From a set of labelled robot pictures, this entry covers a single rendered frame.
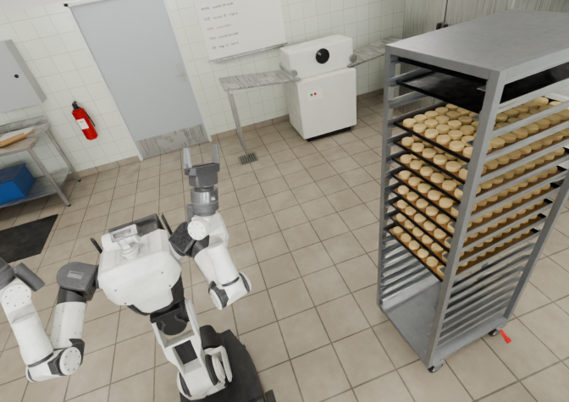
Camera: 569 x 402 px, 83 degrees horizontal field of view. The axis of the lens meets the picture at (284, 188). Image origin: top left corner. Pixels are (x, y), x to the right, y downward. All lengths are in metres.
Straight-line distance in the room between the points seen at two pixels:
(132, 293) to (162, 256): 0.17
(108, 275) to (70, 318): 0.17
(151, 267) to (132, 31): 3.82
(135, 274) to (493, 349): 2.13
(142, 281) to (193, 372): 0.59
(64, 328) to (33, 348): 0.11
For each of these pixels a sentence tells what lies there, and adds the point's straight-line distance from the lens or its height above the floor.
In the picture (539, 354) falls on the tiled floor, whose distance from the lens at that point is 2.66.
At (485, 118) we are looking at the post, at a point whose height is 1.68.
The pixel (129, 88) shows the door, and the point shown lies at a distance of 4.91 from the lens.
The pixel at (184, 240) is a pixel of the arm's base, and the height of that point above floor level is 1.35.
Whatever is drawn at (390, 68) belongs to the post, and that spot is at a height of 1.74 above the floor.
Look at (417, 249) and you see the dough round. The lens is 1.77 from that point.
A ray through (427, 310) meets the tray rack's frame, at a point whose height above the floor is 0.15.
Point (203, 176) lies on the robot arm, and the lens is 1.03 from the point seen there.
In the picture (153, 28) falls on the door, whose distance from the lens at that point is 4.74.
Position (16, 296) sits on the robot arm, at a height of 1.50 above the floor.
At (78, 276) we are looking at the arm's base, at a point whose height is 1.36.
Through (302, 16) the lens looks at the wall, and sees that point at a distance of 5.00.
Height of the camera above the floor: 2.15
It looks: 36 degrees down
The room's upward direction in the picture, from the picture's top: 11 degrees counter-clockwise
